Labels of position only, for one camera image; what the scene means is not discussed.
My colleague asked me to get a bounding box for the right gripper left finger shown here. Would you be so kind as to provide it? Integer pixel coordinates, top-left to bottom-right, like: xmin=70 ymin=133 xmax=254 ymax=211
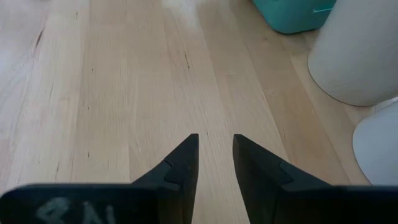
xmin=0 ymin=133 xmax=200 ymax=224

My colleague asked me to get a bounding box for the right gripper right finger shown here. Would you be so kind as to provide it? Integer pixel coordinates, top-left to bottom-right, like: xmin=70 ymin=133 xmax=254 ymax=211
xmin=232 ymin=133 xmax=398 ymax=224

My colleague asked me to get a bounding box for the teal plastic basket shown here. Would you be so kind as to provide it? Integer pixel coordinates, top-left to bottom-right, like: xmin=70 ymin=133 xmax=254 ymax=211
xmin=251 ymin=0 xmax=338 ymax=34

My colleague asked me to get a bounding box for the small white plant pot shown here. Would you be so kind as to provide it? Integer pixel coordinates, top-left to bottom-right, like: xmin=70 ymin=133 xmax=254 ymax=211
xmin=352 ymin=99 xmax=398 ymax=187

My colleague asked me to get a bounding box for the large white plant pot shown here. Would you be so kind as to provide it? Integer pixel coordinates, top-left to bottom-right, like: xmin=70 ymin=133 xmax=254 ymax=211
xmin=307 ymin=0 xmax=398 ymax=108

